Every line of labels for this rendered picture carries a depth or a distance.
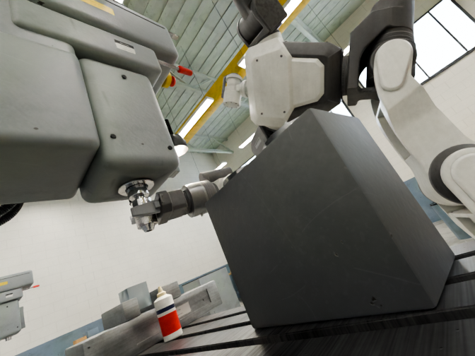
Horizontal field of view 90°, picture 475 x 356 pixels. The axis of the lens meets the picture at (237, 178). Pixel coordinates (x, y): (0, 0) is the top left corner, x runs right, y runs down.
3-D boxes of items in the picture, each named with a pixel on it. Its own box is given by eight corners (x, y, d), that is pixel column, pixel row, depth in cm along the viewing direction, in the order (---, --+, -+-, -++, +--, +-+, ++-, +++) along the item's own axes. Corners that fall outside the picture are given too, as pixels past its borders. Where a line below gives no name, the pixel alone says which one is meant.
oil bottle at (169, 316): (177, 333, 53) (162, 285, 57) (186, 331, 51) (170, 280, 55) (161, 343, 50) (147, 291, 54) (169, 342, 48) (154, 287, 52)
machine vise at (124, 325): (195, 312, 78) (184, 279, 82) (223, 303, 70) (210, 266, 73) (68, 384, 52) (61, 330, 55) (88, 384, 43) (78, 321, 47)
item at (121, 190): (146, 194, 65) (145, 192, 65) (160, 179, 60) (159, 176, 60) (113, 198, 58) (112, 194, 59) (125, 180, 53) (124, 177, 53)
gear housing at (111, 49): (134, 123, 86) (127, 102, 89) (165, 71, 71) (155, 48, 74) (5, 105, 61) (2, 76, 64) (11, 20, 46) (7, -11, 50)
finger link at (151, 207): (128, 207, 54) (156, 200, 57) (133, 220, 53) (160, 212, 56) (129, 204, 53) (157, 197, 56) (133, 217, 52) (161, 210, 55)
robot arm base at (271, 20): (271, 47, 91) (247, 56, 88) (256, 13, 89) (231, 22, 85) (293, 25, 77) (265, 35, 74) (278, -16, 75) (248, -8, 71)
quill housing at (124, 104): (153, 200, 72) (126, 118, 82) (186, 164, 60) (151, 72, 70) (79, 209, 58) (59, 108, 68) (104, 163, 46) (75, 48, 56)
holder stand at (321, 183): (302, 292, 39) (252, 187, 46) (457, 256, 25) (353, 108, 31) (251, 330, 31) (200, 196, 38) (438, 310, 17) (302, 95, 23)
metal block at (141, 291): (143, 308, 65) (137, 286, 66) (152, 304, 61) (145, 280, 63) (123, 317, 61) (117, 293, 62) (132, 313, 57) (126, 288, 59)
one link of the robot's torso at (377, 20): (410, 17, 76) (348, 30, 83) (420, -19, 64) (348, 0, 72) (407, 101, 73) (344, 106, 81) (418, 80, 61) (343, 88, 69)
